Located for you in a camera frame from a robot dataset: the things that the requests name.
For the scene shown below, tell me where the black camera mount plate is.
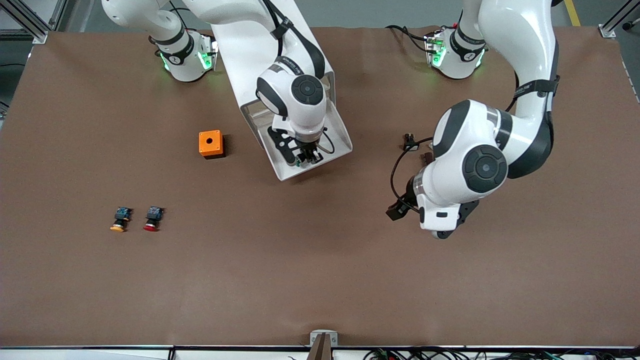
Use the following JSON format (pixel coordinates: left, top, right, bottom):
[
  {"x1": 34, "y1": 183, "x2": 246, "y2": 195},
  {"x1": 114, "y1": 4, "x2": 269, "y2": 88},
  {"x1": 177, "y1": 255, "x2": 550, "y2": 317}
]
[
  {"x1": 432, "y1": 199, "x2": 481, "y2": 240},
  {"x1": 267, "y1": 126, "x2": 301, "y2": 166}
]

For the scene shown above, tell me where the black base cable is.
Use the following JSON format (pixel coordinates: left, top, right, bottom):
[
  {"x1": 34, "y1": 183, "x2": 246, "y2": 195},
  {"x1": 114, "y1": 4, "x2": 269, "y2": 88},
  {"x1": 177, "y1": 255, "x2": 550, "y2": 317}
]
[{"x1": 385, "y1": 24, "x2": 435, "y2": 53}]

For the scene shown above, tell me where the yellow mushroom push button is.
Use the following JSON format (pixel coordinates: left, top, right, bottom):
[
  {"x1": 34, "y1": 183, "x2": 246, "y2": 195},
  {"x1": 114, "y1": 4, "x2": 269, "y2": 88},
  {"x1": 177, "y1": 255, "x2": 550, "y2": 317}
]
[{"x1": 109, "y1": 207, "x2": 133, "y2": 233}]

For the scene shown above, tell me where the orange button enclosure box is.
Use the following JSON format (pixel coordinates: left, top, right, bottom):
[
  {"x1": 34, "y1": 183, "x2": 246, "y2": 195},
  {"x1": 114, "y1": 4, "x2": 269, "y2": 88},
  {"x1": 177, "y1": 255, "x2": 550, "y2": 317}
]
[{"x1": 198, "y1": 130, "x2": 226, "y2": 160}]

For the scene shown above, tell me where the bundle of cables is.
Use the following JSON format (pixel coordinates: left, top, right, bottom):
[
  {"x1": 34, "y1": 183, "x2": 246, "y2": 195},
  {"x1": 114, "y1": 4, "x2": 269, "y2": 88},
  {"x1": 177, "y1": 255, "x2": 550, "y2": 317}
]
[{"x1": 362, "y1": 346, "x2": 640, "y2": 360}]

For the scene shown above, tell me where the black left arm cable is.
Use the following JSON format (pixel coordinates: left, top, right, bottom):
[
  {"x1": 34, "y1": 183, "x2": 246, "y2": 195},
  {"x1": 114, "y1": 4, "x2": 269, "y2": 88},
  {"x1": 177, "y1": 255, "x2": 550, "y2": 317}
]
[{"x1": 390, "y1": 136, "x2": 435, "y2": 200}]

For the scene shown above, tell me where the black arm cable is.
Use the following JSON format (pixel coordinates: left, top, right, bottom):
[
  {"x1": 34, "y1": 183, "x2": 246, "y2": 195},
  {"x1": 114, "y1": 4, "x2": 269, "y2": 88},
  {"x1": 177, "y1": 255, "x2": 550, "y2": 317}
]
[
  {"x1": 260, "y1": 0, "x2": 337, "y2": 156},
  {"x1": 390, "y1": 136, "x2": 435, "y2": 200}
]

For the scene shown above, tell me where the black right camera mount plate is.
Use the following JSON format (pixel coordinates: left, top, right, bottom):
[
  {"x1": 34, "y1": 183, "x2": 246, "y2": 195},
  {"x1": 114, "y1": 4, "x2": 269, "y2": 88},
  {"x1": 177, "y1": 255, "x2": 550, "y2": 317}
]
[{"x1": 267, "y1": 126, "x2": 301, "y2": 166}]

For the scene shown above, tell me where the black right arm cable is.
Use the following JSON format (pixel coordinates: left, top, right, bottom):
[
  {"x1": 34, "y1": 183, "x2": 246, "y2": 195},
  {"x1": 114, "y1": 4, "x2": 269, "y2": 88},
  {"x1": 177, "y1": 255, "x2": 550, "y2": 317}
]
[{"x1": 260, "y1": 0, "x2": 337, "y2": 156}]

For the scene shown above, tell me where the brown table mat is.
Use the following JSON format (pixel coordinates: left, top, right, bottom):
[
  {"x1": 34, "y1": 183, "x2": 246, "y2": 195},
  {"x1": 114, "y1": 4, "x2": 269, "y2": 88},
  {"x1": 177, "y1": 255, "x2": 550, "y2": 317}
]
[{"x1": 0, "y1": 26, "x2": 640, "y2": 349}]

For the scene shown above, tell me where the black left camera mount plate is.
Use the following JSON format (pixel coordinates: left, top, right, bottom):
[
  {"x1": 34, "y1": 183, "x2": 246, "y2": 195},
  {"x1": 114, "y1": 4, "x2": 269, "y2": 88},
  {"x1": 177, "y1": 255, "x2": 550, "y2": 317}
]
[{"x1": 432, "y1": 199, "x2": 481, "y2": 240}]

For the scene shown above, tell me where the red mushroom push button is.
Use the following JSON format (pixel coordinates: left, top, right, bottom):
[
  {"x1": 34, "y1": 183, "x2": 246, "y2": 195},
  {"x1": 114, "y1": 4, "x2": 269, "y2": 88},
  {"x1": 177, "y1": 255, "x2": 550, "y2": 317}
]
[{"x1": 143, "y1": 206, "x2": 165, "y2": 232}]

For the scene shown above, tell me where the grey table edge bracket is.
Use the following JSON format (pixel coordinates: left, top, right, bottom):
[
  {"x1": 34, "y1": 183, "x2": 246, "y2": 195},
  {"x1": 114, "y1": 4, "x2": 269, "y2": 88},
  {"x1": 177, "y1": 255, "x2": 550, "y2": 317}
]
[{"x1": 307, "y1": 330, "x2": 339, "y2": 360}]

